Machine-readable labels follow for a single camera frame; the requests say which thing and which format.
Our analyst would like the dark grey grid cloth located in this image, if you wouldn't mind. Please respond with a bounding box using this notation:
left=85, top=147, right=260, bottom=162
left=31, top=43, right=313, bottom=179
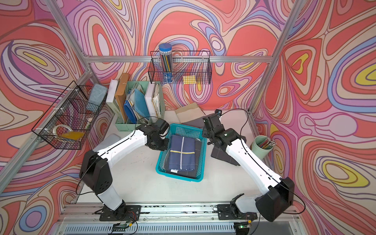
left=163, top=139, right=202, bottom=179
left=211, top=146, right=240, bottom=166

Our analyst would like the beige and grey cloth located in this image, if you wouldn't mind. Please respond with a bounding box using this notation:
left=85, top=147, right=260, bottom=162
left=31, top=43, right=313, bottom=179
left=175, top=103, right=205, bottom=129

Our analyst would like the navy blue cloth yellow stripe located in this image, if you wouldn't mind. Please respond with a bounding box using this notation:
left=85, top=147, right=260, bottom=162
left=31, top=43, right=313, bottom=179
left=167, top=135, right=196, bottom=172

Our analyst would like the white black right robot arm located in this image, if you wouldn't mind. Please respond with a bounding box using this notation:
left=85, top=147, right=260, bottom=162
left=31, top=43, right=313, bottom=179
left=203, top=124, right=295, bottom=222

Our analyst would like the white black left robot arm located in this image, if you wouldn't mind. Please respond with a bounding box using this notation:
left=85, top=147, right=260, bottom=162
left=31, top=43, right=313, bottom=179
left=79, top=119, right=169, bottom=215

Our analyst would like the yellow notepad in left basket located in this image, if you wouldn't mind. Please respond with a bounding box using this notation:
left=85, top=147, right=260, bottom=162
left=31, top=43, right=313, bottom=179
left=60, top=131, right=85, bottom=142

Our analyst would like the blue folder in organizer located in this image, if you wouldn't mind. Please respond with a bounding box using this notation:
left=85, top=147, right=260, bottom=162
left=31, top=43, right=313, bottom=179
left=123, top=88, right=149, bottom=124

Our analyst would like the mint green file organizer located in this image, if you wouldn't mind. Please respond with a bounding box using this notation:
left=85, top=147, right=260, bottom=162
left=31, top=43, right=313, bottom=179
left=115, top=81, right=165, bottom=132

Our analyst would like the green pen cup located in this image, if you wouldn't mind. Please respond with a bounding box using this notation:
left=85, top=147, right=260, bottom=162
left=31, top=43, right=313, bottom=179
left=251, top=135, right=276, bottom=160

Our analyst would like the brown cardboard folder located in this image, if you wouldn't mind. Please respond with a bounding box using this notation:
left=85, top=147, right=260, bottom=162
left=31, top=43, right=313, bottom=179
left=115, top=73, right=130, bottom=123

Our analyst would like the white book in organizer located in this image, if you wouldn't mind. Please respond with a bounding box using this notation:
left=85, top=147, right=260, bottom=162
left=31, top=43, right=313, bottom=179
left=106, top=80, right=119, bottom=113

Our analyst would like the yellow sticky note pad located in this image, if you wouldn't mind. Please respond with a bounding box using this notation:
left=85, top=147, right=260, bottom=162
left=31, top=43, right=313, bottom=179
left=183, top=75, right=197, bottom=85

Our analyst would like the grey blue sponge cloth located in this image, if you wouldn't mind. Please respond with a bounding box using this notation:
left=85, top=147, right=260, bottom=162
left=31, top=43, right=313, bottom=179
left=86, top=84, right=108, bottom=112

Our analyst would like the blue capped pencil tube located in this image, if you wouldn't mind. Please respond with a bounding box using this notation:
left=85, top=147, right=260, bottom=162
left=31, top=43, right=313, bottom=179
left=159, top=43, right=173, bottom=83

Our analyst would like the white tape roll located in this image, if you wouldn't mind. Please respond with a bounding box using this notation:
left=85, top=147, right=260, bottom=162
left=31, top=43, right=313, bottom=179
left=52, top=124, right=73, bottom=138

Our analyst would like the black wire basket on back wall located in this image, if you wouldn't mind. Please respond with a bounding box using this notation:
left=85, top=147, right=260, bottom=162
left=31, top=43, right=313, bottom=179
left=148, top=50, right=212, bottom=84

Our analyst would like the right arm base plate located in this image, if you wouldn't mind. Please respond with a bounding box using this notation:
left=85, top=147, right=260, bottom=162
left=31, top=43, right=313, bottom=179
left=213, top=204, right=258, bottom=221

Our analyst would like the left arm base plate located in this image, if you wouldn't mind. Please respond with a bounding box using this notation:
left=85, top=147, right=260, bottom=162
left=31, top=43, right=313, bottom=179
left=99, top=205, right=141, bottom=222

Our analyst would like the black wire basket left wall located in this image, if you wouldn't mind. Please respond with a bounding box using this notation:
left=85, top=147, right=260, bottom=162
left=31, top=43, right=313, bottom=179
left=32, top=81, right=108, bottom=150

